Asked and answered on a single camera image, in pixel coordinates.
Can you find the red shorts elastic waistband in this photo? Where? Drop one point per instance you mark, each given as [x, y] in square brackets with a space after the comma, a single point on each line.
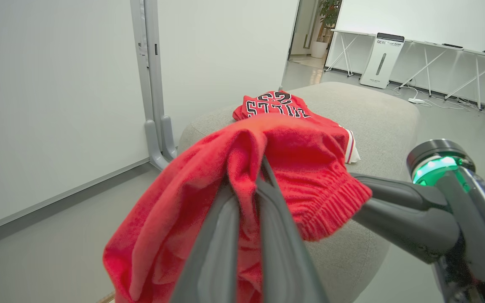
[175, 202]

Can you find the white power strip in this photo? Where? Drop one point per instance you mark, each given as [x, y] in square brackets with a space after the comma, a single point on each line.
[416, 100]

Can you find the white folding table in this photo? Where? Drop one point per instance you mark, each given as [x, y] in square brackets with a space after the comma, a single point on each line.
[478, 71]
[430, 63]
[343, 46]

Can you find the red basketball jersey black lettering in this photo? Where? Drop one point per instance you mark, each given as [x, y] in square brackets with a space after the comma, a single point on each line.
[276, 107]

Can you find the green potted plant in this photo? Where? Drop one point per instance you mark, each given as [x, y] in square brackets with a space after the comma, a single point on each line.
[330, 17]

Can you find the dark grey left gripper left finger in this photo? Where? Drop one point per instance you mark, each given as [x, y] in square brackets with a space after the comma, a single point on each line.
[213, 252]

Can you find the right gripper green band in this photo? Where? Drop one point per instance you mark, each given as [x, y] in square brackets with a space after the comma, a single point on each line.
[478, 235]

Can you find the white plant pot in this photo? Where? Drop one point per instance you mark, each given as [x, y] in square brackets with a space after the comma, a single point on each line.
[319, 49]

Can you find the white air purifier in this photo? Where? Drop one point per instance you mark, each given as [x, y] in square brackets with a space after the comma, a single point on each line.
[381, 61]

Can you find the grey partition post with foot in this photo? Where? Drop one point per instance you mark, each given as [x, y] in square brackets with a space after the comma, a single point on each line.
[154, 84]

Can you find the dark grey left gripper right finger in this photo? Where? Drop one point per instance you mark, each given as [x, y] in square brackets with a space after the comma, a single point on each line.
[284, 248]

